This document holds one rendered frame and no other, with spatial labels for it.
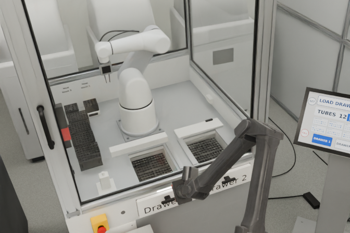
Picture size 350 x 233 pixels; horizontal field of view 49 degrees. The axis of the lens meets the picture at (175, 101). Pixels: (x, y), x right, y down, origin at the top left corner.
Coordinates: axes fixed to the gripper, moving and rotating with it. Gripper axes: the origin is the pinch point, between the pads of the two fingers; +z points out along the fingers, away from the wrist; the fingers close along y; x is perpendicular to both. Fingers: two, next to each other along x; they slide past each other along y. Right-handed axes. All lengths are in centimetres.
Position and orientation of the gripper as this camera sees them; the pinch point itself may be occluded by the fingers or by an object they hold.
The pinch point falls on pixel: (177, 191)
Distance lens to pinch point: 178.7
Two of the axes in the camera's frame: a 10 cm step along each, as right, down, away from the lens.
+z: -2.1, 2.4, 9.5
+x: -9.4, 2.3, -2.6
